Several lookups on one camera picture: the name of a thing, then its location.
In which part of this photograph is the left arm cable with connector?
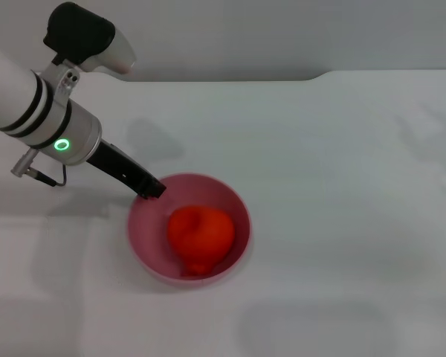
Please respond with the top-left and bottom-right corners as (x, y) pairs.
(10, 149), (68, 187)

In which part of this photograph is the pink plastic bowl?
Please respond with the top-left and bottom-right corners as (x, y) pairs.
(127, 173), (253, 286)

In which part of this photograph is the orange fruit with stem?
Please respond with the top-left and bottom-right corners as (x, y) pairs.
(167, 205), (235, 277)

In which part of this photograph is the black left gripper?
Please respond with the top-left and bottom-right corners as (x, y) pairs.
(85, 140), (167, 202)

